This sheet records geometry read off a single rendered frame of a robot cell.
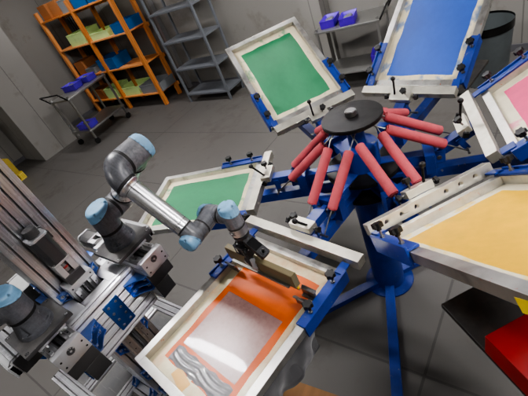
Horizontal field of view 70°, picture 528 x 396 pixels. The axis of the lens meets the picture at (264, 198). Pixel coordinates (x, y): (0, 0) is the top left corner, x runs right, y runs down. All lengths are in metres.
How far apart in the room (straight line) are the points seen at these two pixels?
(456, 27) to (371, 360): 2.05
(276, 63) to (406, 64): 0.89
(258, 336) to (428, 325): 1.30
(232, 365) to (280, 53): 2.15
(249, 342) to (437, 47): 2.02
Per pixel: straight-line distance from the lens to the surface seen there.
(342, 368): 2.55
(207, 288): 1.86
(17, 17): 9.71
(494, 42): 4.59
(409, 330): 2.62
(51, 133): 8.54
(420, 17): 2.87
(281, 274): 1.54
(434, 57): 2.64
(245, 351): 1.62
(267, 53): 2.97
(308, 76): 2.80
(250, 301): 1.74
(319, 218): 1.85
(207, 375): 1.64
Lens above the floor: 2.25
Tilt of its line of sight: 35 degrees down
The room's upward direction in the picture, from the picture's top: 24 degrees counter-clockwise
